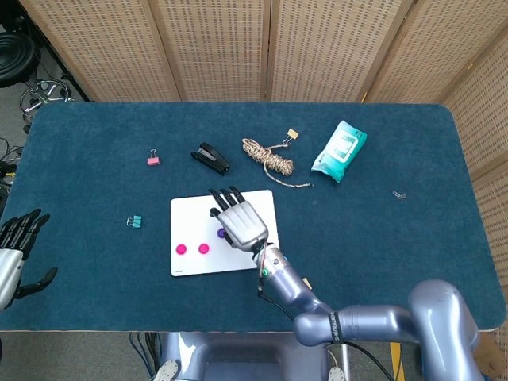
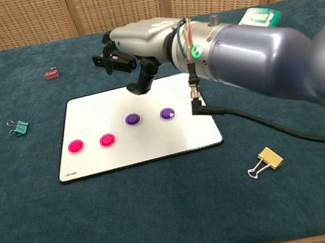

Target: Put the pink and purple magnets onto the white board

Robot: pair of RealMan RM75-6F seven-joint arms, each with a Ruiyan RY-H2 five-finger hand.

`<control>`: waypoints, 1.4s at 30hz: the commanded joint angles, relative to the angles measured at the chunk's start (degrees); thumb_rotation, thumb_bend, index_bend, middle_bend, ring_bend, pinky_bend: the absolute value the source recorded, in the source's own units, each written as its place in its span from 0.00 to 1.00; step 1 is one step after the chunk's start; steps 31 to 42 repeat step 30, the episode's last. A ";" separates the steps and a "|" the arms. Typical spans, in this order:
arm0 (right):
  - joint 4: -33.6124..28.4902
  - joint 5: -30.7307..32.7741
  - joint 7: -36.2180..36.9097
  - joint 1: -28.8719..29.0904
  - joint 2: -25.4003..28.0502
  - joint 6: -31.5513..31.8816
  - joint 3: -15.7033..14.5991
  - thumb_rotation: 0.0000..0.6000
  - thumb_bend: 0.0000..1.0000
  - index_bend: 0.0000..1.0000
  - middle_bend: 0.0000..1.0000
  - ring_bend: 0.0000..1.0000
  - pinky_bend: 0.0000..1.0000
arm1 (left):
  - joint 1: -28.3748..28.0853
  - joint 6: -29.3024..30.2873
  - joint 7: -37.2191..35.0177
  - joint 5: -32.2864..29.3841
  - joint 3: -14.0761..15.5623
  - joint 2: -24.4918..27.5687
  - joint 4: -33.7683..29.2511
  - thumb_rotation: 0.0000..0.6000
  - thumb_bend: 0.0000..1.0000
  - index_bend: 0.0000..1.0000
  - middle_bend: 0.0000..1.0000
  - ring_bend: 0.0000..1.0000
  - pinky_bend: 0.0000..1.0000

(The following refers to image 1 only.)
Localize black stapler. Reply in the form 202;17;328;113
190;142;231;177

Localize dark teal table cloth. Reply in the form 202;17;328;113
0;101;507;333

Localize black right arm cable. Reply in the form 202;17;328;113
256;277;396;381

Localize green wet wipes pack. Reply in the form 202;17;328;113
310;120;368;184

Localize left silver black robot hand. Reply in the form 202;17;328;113
0;209;59;311

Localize blue grey robot torso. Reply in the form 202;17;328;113
152;331;350;381

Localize black stool chrome base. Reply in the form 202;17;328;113
0;31;75;125

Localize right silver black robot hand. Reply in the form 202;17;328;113
208;185;270;252

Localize beige braided rope bundle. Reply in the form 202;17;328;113
241;137;316;189

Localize floor cable bundle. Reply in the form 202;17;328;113
0;137;25;199

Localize wicker folding screen panel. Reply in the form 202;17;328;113
17;0;182;102
360;0;508;105
147;0;275;102
436;19;508;297
266;0;418;103

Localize white magnetic board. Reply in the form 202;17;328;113
169;189;283;278

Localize black cables under table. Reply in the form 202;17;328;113
129;332;162;378

